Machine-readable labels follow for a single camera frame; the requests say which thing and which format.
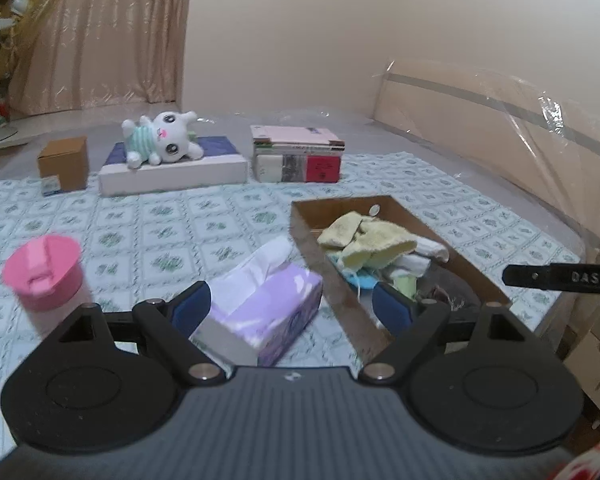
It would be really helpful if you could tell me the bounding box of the brown cardboard tray box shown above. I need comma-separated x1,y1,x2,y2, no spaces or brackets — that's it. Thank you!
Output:
290,195,514,362

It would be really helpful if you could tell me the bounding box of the beige curtain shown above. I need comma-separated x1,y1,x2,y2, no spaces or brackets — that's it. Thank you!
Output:
7,0,197,116

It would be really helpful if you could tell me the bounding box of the pale yellow cloth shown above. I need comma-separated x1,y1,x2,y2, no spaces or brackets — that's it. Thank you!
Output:
317,211,419,272

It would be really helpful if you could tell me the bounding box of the white plush toy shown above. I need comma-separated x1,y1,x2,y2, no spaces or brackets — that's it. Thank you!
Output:
121,110,202,169

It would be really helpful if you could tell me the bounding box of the blue face mask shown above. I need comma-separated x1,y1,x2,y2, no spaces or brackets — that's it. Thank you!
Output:
329,254,382,292

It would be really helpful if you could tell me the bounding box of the flat white box blue top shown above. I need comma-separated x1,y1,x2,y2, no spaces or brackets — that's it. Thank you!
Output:
97,135,248,197

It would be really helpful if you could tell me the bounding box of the book set with red label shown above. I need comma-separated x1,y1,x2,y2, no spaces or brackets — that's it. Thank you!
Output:
252,142,346,184

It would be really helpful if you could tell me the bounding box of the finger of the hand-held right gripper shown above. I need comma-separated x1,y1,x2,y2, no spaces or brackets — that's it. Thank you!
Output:
502,262,557,287

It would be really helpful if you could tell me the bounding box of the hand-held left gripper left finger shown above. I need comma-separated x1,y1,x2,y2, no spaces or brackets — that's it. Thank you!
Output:
50,281,227,387

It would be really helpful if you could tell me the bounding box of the small brown cardboard box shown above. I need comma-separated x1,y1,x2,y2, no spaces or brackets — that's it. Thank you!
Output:
37,136,90,197

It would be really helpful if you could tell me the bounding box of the standing fan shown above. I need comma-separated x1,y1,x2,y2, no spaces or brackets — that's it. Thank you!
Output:
0,0,64,150

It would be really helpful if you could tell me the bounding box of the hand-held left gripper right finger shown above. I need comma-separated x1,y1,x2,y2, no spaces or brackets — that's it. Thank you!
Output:
358,282,534,387

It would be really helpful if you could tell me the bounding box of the plastic wrapped headboard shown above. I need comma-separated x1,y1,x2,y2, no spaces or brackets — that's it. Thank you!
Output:
372,57,600,262

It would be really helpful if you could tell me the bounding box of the pink lidded cup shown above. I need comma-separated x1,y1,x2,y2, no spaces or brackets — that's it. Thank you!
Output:
1,233,93,342

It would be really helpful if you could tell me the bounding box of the red white patterned clothing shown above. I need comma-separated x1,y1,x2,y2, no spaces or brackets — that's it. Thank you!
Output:
550,441,600,480

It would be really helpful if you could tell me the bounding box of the purple tissue pack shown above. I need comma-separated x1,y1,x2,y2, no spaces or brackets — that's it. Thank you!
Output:
189,235,325,369

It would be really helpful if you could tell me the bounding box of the green floral printed cloth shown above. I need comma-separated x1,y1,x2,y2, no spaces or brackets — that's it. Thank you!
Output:
0,152,584,461

